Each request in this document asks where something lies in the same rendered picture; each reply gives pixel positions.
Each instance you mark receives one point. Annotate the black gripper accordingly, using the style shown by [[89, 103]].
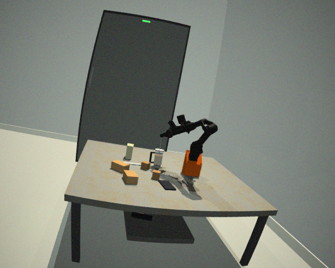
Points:
[[171, 132]]

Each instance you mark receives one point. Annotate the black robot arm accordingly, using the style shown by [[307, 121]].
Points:
[[187, 126]]

